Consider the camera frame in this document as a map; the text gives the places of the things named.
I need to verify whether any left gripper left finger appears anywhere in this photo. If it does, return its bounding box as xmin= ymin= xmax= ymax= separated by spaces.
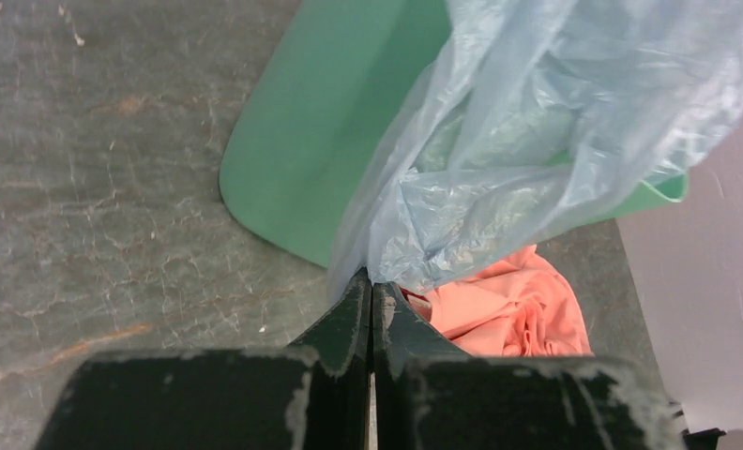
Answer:
xmin=36 ymin=271 xmax=372 ymax=449

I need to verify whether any green plastic trash bin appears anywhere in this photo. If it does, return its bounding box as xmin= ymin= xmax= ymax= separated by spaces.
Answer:
xmin=218 ymin=0 xmax=690 ymax=269

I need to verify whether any salmon pink cloth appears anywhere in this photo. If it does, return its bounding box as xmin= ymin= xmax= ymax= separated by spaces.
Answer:
xmin=402 ymin=245 xmax=592 ymax=357

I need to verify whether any light blue plastic trash bag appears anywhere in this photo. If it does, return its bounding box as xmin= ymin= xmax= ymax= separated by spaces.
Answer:
xmin=327 ymin=1 xmax=743 ymax=298

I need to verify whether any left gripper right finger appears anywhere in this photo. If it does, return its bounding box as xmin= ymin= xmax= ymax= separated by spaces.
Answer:
xmin=371 ymin=284 xmax=684 ymax=449

